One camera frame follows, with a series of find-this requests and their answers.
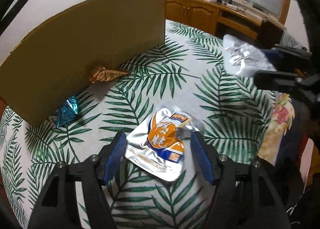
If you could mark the gold foil candy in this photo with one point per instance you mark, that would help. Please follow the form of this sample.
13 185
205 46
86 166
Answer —
102 74

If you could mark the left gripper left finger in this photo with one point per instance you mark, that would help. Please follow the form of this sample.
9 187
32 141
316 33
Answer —
57 206

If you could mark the palm leaf bed cover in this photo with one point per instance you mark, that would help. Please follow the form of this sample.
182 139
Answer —
186 71

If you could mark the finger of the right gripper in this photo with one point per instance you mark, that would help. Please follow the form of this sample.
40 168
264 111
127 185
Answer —
302 89
279 53

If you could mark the wooden sideboard cabinet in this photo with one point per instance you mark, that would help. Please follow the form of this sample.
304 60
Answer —
218 19

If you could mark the blue foil candy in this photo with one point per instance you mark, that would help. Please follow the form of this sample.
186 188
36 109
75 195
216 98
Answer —
67 112

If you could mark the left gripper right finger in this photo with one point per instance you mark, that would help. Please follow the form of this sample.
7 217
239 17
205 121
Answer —
244 196

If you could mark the orange white snack packet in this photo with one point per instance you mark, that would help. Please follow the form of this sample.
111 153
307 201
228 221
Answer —
157 145

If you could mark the floral quilt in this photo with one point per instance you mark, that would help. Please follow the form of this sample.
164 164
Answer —
282 117

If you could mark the chicken foot snack packet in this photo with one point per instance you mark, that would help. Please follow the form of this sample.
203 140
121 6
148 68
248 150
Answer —
243 59

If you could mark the brown cardboard box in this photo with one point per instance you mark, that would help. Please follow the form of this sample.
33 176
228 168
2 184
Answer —
57 58

